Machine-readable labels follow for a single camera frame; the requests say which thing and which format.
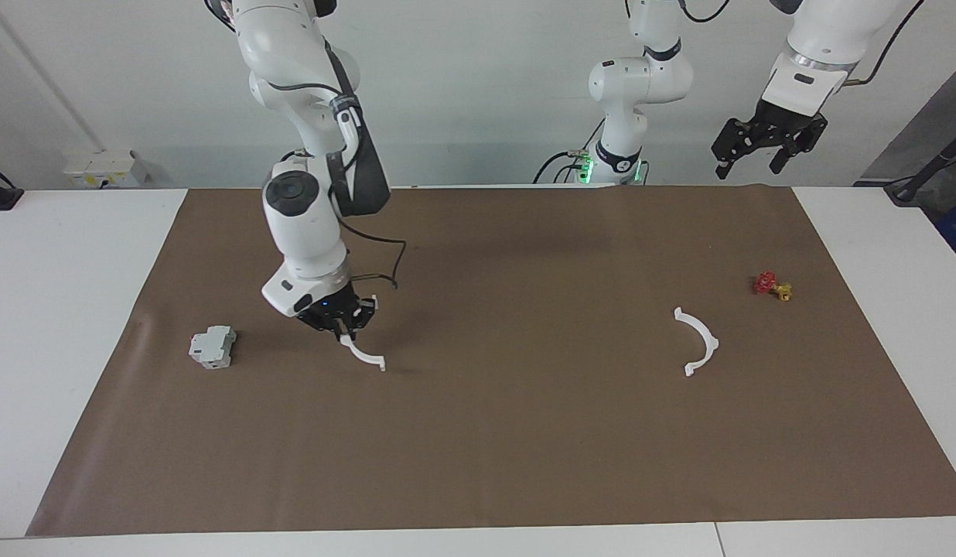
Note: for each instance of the black stand leg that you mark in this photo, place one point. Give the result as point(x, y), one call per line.
point(923, 174)

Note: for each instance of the grey circuit breaker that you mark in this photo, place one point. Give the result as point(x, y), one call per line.
point(212, 346)

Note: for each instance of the brown paper mat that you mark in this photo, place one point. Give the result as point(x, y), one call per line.
point(478, 433)

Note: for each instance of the red and yellow valve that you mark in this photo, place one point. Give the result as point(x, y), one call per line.
point(768, 284)

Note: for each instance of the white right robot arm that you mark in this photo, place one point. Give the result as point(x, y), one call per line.
point(308, 209)

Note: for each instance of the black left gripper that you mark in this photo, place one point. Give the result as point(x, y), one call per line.
point(780, 122)

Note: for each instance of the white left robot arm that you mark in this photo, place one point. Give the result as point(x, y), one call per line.
point(818, 39)

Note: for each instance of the white power socket box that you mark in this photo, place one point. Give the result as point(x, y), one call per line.
point(103, 169)

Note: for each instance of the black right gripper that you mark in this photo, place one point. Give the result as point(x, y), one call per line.
point(327, 309)

